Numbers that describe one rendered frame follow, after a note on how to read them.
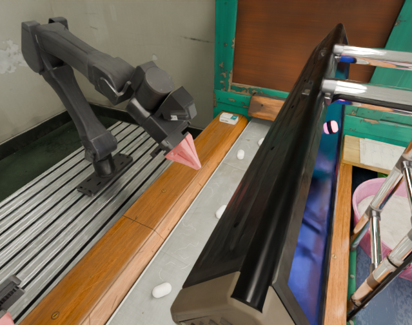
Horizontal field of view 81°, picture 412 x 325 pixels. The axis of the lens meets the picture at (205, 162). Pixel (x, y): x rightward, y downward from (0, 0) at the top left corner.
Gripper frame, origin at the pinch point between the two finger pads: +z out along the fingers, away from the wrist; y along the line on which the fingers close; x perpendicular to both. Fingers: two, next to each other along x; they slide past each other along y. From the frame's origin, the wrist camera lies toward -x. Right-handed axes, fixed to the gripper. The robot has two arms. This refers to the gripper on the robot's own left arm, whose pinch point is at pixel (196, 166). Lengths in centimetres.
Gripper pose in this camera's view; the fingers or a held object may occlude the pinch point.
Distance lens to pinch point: 54.9
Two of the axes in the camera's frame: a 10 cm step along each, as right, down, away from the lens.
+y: 4.5, -5.7, 6.9
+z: 6.8, 7.2, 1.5
